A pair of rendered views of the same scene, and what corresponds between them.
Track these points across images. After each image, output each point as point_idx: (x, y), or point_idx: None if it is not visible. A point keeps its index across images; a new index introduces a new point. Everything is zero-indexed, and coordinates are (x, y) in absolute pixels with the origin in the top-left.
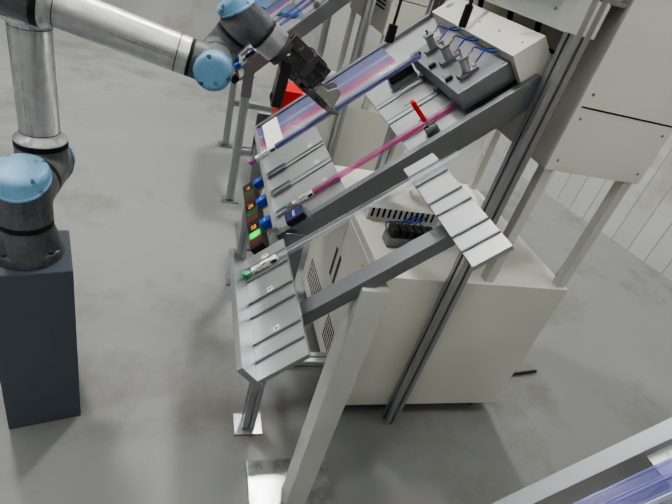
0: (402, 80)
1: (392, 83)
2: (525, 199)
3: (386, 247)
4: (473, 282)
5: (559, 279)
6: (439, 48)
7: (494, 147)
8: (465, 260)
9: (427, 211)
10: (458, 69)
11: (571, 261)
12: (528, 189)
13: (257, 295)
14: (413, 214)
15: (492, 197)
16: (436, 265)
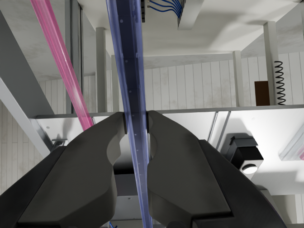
0: (231, 156)
1: (238, 150)
2: (100, 101)
3: None
4: (89, 21)
5: (112, 59)
6: (159, 225)
7: (235, 87)
8: (65, 37)
9: (184, 23)
10: (125, 206)
11: (112, 73)
12: (102, 108)
13: None
14: (182, 10)
15: (69, 101)
16: (103, 2)
